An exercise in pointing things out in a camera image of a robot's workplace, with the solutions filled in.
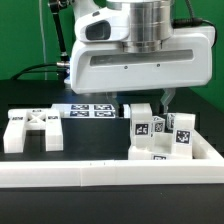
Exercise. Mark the white tagged cube nut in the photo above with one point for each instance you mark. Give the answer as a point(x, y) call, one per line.
point(170, 121)
point(158, 124)

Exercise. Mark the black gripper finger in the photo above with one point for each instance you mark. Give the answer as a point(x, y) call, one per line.
point(167, 97)
point(111, 97)

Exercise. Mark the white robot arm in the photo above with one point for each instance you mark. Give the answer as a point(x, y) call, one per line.
point(137, 8)

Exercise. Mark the white U-shaped obstacle frame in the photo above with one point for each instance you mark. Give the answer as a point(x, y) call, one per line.
point(111, 172)

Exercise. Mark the white chair back part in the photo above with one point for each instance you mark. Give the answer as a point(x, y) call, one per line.
point(23, 120)

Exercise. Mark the white chair seat part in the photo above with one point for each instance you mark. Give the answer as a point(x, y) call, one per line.
point(159, 149)

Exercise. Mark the white tag base sheet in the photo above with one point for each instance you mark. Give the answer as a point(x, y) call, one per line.
point(86, 111)

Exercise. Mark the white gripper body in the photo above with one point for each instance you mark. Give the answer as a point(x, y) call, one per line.
point(112, 53)

